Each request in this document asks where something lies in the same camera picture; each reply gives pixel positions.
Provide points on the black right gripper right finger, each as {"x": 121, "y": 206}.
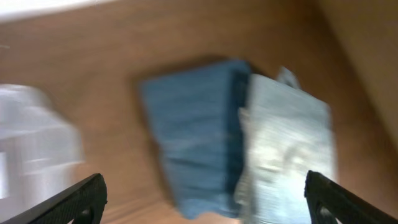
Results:
{"x": 329, "y": 202}

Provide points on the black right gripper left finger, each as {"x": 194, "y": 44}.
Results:
{"x": 82, "y": 203}

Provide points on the light grey jeans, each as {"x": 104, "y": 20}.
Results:
{"x": 287, "y": 132}

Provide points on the blue jeans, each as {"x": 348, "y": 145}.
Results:
{"x": 193, "y": 117}

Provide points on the clear plastic storage bin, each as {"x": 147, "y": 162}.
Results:
{"x": 39, "y": 149}

